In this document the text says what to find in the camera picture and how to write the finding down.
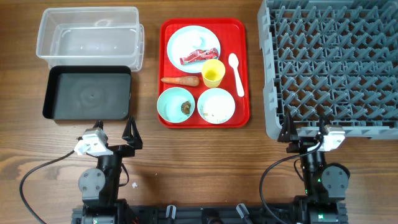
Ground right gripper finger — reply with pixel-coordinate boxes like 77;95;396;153
318;113;331;135
277;111;299;142

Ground mint green bowl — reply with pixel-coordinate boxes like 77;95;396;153
157;87;195;123

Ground brown food scrap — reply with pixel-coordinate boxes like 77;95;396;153
181;101;191;115

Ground rice grains pile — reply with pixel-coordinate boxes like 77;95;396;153
200;105;230;124

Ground light blue bowl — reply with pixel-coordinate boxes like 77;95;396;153
197;88;236;124

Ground yellow plastic cup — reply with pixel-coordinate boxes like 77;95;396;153
201;59;226;88

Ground red snack wrapper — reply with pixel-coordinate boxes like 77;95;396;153
180;48;219;65

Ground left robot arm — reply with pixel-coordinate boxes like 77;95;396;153
71;116;143;224

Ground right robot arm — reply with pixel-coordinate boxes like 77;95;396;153
277;112;350;223

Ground grey dishwasher rack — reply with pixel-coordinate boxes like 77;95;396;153
257;1;397;139

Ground black plastic tray bin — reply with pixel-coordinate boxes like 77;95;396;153
42;65;132;120

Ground orange carrot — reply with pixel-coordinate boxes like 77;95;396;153
160;76;200;86

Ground white plastic spoon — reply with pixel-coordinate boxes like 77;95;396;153
228;53;244;97

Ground clear plastic bin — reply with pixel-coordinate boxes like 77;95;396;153
36;6;144;72

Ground light blue plate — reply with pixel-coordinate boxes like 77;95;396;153
167;26;221;73

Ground red serving tray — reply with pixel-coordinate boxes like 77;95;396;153
157;17;251;129

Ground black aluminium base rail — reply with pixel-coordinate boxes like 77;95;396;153
71;203;348;224

